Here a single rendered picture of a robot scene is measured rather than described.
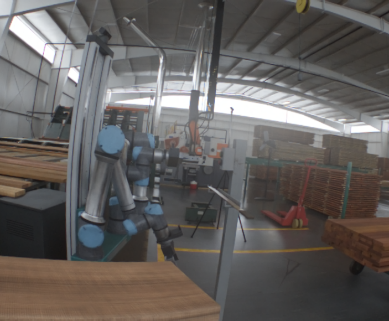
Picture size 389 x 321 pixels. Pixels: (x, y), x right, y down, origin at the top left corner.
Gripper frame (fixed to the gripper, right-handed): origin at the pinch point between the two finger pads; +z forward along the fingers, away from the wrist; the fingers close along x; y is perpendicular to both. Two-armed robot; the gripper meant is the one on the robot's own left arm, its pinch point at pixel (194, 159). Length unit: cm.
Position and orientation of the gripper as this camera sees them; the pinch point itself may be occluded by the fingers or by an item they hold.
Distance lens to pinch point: 154.9
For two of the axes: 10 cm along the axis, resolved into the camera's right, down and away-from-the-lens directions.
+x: -1.8, 4.0, 9.0
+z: 9.8, 1.0, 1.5
